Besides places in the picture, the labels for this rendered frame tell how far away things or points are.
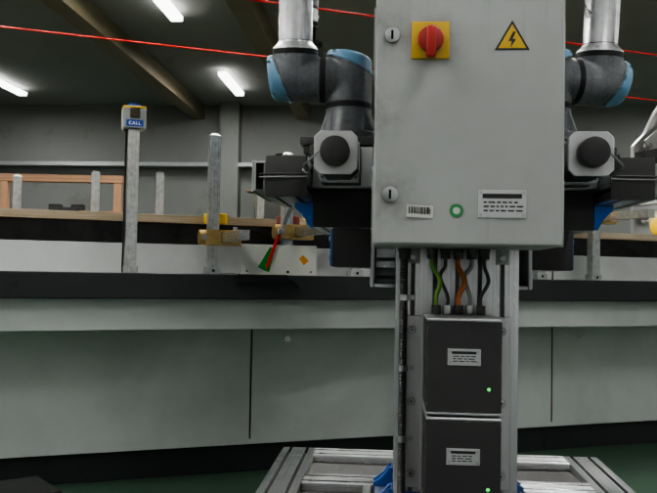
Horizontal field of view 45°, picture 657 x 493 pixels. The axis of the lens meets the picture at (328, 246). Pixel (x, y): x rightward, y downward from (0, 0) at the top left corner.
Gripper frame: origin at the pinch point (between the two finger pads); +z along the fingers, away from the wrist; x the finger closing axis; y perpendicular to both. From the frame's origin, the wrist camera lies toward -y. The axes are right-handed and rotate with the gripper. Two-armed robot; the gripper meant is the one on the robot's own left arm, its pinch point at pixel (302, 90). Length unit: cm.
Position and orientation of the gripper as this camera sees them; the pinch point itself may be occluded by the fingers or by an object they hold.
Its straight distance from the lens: 253.2
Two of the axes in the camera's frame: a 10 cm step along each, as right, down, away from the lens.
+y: 4.2, -0.3, -9.1
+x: 9.1, 0.3, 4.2
